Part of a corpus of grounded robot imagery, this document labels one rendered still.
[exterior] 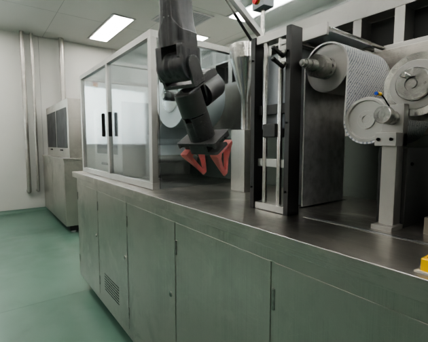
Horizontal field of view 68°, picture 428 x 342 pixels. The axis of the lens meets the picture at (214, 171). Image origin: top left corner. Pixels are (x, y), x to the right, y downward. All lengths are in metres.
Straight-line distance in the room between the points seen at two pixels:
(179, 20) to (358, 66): 0.59
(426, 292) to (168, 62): 0.58
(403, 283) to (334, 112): 0.71
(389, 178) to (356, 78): 0.32
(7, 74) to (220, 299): 5.31
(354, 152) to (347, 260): 0.74
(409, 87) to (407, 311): 0.50
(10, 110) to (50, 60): 1.03
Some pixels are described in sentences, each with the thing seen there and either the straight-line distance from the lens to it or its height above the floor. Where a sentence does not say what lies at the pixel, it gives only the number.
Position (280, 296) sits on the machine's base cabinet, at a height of 0.73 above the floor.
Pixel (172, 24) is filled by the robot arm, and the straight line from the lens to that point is 0.64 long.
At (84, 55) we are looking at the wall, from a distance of 6.21.
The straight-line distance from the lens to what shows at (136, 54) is 1.65.
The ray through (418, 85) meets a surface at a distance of 0.89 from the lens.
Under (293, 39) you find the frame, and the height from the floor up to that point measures 1.40.
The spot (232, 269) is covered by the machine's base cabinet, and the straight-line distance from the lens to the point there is 0.97.
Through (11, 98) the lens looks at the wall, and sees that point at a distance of 5.88.
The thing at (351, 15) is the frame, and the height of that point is 1.60.
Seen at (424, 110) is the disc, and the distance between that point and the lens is 0.89.
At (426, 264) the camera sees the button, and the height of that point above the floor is 0.91.
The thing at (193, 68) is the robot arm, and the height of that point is 1.25.
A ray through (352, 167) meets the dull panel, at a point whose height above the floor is 1.02.
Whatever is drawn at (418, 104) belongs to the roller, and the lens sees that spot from 0.90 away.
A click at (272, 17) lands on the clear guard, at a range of 1.68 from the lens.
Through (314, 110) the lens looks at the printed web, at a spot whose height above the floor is 1.22.
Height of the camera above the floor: 1.11
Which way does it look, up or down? 5 degrees down
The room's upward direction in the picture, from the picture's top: straight up
